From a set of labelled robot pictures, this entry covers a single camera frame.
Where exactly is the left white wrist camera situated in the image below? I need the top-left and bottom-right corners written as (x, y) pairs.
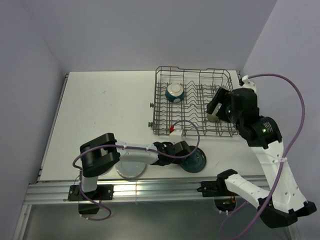
top-left (169, 125), bottom-right (183, 144)

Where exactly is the olive ceramic mug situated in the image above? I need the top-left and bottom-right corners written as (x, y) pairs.
top-left (206, 104), bottom-right (221, 123)

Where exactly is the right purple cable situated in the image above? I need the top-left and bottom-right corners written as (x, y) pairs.
top-left (218, 73), bottom-right (306, 240)

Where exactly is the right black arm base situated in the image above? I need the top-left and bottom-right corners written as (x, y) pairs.
top-left (196, 179), bottom-right (238, 215)

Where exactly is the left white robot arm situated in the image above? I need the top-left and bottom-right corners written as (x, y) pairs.
top-left (79, 133), bottom-right (192, 200)

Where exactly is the grey wire dish rack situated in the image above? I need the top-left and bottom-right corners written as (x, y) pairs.
top-left (148, 66), bottom-right (238, 137)

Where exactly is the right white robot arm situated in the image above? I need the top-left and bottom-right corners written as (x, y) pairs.
top-left (206, 87), bottom-right (317, 229)

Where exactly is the aluminium mounting rail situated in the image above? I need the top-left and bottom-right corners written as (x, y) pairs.
top-left (23, 176), bottom-right (276, 205)

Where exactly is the purple cable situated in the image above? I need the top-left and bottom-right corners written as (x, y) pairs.
top-left (72, 119), bottom-right (200, 173)
top-left (218, 73), bottom-right (306, 240)

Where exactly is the teal white ceramic bowl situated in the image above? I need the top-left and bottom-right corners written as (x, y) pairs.
top-left (165, 83), bottom-right (185, 103)

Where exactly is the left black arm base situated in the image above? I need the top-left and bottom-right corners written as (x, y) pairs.
top-left (67, 184), bottom-right (114, 221)

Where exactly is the teal ceramic plate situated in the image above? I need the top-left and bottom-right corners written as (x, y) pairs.
top-left (180, 148), bottom-right (207, 174)

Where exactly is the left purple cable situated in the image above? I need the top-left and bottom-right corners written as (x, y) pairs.
top-left (72, 119), bottom-right (200, 173)

